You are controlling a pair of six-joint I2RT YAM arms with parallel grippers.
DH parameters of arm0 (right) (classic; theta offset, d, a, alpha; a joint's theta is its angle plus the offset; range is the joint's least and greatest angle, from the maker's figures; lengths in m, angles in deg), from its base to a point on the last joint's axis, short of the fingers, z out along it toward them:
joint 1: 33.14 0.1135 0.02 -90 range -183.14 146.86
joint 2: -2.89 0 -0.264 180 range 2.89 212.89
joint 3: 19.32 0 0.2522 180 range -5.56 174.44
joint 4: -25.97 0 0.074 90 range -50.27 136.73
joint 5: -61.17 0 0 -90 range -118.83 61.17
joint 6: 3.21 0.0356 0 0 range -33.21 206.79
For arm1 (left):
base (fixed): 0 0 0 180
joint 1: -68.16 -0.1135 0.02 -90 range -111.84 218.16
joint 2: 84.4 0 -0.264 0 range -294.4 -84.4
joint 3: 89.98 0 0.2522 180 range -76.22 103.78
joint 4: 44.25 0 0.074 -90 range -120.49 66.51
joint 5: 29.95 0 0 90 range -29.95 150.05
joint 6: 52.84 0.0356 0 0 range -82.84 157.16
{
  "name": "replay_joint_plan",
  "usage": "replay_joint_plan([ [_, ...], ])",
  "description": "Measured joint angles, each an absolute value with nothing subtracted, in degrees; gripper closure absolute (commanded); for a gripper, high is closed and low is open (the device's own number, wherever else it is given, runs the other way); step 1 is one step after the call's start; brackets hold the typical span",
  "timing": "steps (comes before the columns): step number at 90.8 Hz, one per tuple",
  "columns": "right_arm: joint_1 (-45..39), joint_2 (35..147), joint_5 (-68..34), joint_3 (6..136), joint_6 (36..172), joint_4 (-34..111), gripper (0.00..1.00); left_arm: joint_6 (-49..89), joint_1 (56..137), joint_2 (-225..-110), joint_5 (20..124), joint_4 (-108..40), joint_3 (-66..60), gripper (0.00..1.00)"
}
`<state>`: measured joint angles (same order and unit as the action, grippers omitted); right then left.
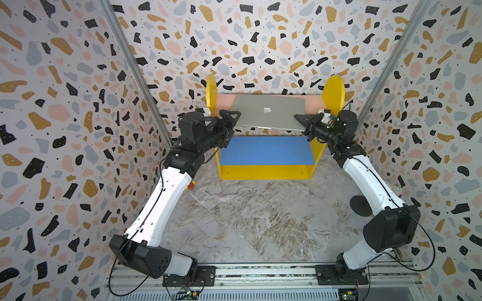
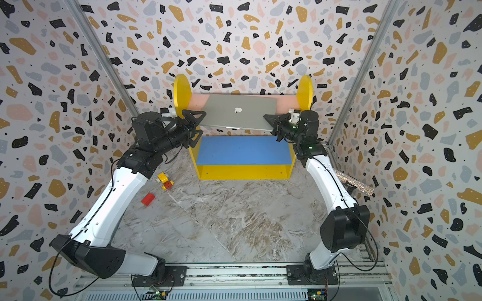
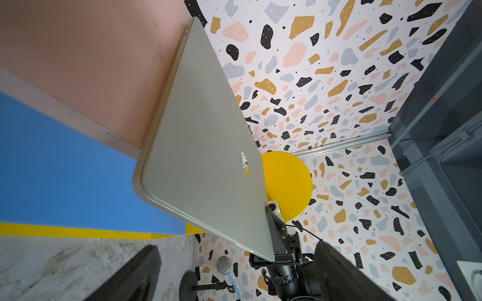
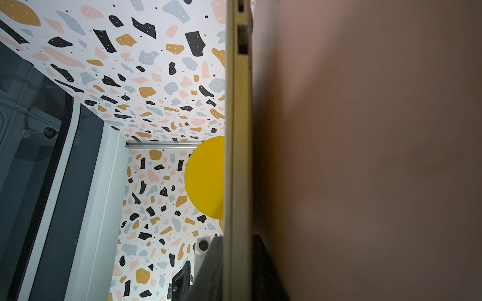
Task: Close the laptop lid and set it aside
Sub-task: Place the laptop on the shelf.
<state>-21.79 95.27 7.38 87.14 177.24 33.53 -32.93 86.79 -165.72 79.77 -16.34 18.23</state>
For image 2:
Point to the yellow red toy car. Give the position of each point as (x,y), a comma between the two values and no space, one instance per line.
(166,183)

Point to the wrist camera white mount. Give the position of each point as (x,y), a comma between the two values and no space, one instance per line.
(168,112)
(294,116)

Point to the right green circuit board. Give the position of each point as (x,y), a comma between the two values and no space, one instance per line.
(317,295)

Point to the left green circuit board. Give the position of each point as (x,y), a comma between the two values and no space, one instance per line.
(155,294)

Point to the glittery silver microphone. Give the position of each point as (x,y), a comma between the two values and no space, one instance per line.
(354,184)

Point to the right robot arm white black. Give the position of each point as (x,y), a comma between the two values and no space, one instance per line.
(345,227)

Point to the silver laptop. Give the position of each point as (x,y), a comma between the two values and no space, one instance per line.
(238,112)

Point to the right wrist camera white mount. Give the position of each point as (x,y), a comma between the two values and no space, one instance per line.
(294,116)

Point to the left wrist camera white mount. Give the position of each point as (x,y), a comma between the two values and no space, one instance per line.
(168,112)

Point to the green circuit board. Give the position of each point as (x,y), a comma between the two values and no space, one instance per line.
(155,294)
(317,295)

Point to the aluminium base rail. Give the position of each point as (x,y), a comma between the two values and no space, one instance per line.
(244,281)

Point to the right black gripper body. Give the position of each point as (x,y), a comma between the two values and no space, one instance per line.
(286,130)

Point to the yellow shelf pink blue boards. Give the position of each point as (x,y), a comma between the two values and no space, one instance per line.
(257,155)

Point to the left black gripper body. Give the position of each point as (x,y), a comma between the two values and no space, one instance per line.
(181,135)

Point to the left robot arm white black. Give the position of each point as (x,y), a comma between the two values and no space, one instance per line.
(88,245)

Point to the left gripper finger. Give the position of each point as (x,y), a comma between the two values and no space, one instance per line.
(193,117)
(194,138)

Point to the red toy block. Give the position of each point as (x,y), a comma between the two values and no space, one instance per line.
(148,199)

